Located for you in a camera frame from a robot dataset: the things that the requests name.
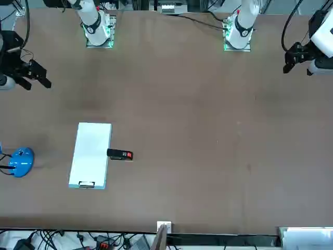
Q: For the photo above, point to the white box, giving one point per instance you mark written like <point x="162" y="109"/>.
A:
<point x="307" y="238"/>

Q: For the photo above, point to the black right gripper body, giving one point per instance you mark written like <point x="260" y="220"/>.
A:
<point x="11" y="52"/>

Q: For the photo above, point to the red and black plug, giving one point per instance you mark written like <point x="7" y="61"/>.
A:
<point x="103" y="246"/>

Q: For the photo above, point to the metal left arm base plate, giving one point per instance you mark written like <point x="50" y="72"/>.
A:
<point x="247" y="49"/>

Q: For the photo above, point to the white paper sheet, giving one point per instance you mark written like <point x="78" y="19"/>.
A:
<point x="91" y="145"/>

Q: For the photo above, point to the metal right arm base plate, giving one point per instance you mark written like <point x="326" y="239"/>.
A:
<point x="111" y="45"/>

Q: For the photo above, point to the blue desk lamp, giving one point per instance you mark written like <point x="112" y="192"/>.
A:
<point x="22" y="161"/>

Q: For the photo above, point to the aluminium frame corner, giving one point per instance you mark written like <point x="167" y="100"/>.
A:
<point x="20" y="12"/>

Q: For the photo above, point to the dark ribbed power adapter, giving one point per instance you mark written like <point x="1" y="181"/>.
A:
<point x="140" y="243"/>

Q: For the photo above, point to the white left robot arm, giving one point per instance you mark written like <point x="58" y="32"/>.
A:
<point x="243" y="28"/>

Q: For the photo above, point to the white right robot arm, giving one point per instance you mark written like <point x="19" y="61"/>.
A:
<point x="95" y="28"/>

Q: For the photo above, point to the black stapler with red end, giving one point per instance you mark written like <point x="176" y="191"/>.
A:
<point x="117" y="153"/>

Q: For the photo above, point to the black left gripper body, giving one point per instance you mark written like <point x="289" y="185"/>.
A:
<point x="307" y="53"/>

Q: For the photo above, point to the black flat power adapter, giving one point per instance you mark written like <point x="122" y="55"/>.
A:
<point x="23" y="244"/>

